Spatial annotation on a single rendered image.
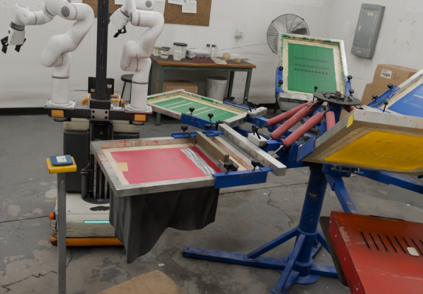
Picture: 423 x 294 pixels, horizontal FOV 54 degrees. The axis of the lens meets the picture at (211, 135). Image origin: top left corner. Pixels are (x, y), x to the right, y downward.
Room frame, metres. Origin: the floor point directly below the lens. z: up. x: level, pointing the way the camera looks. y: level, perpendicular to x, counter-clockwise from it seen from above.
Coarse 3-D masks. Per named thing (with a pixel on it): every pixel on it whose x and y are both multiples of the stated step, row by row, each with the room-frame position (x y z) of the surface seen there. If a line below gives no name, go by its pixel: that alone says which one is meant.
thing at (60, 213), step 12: (48, 168) 1.79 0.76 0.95; (60, 168) 1.80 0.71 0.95; (72, 168) 1.83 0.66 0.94; (60, 180) 1.84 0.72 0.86; (60, 192) 1.84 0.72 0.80; (60, 204) 1.84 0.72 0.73; (60, 216) 1.84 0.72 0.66; (60, 228) 1.84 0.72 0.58; (60, 240) 1.84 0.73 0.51; (60, 252) 1.84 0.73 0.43; (60, 264) 1.84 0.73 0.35; (60, 276) 1.84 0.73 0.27; (60, 288) 1.84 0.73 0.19
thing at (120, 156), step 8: (112, 152) 2.06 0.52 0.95; (120, 152) 2.07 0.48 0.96; (128, 152) 2.09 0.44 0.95; (136, 152) 2.10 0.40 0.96; (144, 152) 2.11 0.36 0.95; (152, 152) 2.13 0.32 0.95; (176, 152) 2.17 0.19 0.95; (200, 152) 2.22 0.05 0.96; (120, 160) 1.97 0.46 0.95; (128, 160) 1.99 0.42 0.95; (184, 160) 2.08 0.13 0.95
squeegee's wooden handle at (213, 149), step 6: (198, 132) 2.27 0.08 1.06; (198, 138) 2.25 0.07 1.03; (204, 138) 2.19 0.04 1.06; (198, 144) 2.24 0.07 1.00; (204, 144) 2.18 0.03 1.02; (210, 144) 2.11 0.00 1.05; (216, 144) 2.11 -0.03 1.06; (210, 150) 2.10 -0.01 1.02; (216, 150) 2.05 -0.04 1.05; (222, 150) 2.02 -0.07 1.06; (216, 156) 2.04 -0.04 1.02; (222, 156) 1.98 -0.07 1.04; (228, 156) 1.98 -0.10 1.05
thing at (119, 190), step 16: (96, 144) 2.06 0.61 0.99; (112, 144) 2.12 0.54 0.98; (128, 144) 2.16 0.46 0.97; (144, 144) 2.21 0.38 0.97; (160, 144) 2.26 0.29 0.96; (224, 144) 2.31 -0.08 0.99; (240, 160) 2.12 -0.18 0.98; (112, 176) 1.71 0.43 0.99; (208, 176) 1.84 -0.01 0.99; (128, 192) 1.61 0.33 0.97; (144, 192) 1.65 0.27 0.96
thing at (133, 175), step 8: (208, 160) 2.12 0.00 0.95; (128, 168) 1.89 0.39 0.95; (136, 168) 1.90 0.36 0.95; (192, 168) 1.98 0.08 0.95; (216, 168) 2.02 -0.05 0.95; (128, 176) 1.80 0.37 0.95; (136, 176) 1.81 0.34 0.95; (168, 176) 1.85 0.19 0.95; (176, 176) 1.86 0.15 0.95; (184, 176) 1.87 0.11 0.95; (192, 176) 1.89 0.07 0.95; (200, 176) 1.90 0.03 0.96
